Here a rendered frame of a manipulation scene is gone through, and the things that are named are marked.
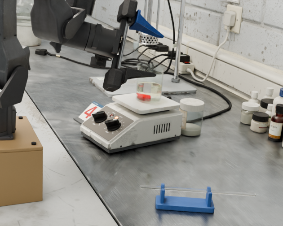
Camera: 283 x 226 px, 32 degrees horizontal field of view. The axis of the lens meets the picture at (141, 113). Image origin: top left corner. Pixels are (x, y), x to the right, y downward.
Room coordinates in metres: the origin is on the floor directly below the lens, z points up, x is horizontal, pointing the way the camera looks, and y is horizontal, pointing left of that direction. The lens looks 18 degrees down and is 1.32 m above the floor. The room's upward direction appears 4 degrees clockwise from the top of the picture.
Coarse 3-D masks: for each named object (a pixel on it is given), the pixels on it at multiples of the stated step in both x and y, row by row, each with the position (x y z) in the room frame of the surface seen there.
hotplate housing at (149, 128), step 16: (128, 112) 1.03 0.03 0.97; (160, 112) 1.05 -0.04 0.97; (176, 112) 1.06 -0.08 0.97; (80, 128) 1.04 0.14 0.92; (128, 128) 0.98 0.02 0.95; (144, 128) 1.00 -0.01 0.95; (160, 128) 1.03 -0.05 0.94; (176, 128) 1.05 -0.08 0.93; (96, 144) 0.99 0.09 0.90; (112, 144) 0.95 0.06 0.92; (128, 144) 0.98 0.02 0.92; (144, 144) 1.01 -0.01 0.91
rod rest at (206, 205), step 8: (160, 192) 0.76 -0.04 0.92; (208, 192) 0.74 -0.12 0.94; (160, 200) 0.74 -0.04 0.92; (168, 200) 0.75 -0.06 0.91; (176, 200) 0.75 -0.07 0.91; (184, 200) 0.76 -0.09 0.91; (192, 200) 0.76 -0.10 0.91; (200, 200) 0.76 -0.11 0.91; (208, 200) 0.74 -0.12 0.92; (160, 208) 0.73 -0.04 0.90; (168, 208) 0.74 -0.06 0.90; (176, 208) 0.74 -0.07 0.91; (184, 208) 0.74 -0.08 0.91; (192, 208) 0.74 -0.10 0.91; (200, 208) 0.74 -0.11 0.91; (208, 208) 0.74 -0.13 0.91
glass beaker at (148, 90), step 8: (144, 64) 1.11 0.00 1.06; (152, 64) 1.11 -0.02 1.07; (152, 72) 1.05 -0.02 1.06; (160, 72) 1.06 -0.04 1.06; (144, 80) 1.06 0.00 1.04; (152, 80) 1.05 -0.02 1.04; (160, 80) 1.07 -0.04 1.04; (136, 88) 1.08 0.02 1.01; (144, 88) 1.06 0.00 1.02; (152, 88) 1.06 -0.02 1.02; (160, 88) 1.07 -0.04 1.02; (136, 96) 1.07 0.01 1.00; (144, 96) 1.06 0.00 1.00; (152, 96) 1.06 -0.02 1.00; (160, 96) 1.07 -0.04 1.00
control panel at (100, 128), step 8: (112, 112) 1.05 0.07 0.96; (88, 120) 1.05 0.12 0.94; (120, 120) 1.01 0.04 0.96; (128, 120) 1.00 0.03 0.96; (88, 128) 1.02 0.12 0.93; (96, 128) 1.01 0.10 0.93; (104, 128) 1.00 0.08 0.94; (120, 128) 0.98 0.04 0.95; (104, 136) 0.97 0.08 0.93; (112, 136) 0.96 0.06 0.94
